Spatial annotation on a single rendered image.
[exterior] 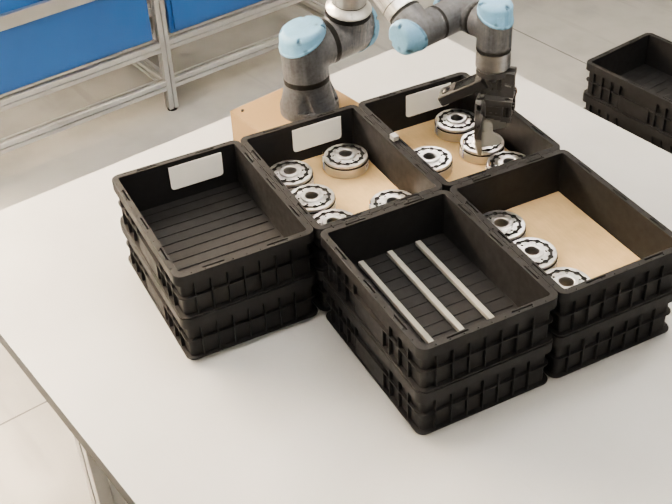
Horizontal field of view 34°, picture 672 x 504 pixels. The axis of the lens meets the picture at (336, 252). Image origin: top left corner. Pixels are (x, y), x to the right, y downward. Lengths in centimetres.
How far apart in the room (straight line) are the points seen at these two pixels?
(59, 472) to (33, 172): 150
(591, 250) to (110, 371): 101
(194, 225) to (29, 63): 181
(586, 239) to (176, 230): 87
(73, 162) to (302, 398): 227
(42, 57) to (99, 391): 207
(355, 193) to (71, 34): 191
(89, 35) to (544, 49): 191
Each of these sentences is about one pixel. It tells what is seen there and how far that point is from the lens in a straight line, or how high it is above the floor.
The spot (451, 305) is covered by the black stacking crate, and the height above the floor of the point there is 83.
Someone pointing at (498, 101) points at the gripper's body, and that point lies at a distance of 243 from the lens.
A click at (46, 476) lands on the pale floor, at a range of 307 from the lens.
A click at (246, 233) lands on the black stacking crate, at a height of 83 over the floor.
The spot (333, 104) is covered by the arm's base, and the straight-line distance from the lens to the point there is 278.
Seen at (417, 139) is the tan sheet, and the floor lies 83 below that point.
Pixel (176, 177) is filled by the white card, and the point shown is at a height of 89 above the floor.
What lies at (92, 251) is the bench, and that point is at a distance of 259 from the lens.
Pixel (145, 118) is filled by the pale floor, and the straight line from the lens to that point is 444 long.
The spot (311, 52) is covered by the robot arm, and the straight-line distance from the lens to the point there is 269.
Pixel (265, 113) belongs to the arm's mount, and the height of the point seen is 79.
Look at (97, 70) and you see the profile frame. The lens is 423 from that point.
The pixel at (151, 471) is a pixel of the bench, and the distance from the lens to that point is 207.
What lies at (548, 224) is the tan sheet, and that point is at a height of 83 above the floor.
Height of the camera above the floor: 224
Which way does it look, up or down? 38 degrees down
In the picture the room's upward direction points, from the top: 3 degrees counter-clockwise
